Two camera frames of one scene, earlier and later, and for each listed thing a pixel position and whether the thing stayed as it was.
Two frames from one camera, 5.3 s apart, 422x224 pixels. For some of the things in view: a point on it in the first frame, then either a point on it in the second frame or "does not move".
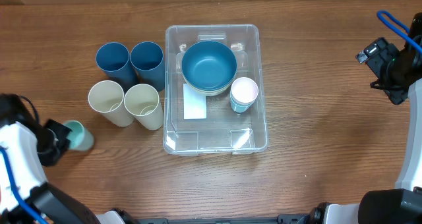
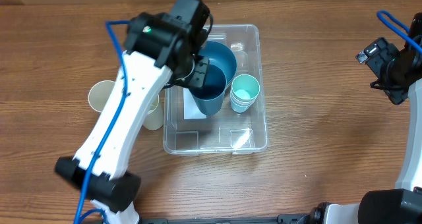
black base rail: x=295 y=219 does not move
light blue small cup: x=240 y=107 does not move
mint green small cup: x=80 y=139 → x=245 y=87
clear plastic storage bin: x=223 y=131 does not move
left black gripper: x=63 y=130 → x=198 y=78
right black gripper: x=397 y=94 does not move
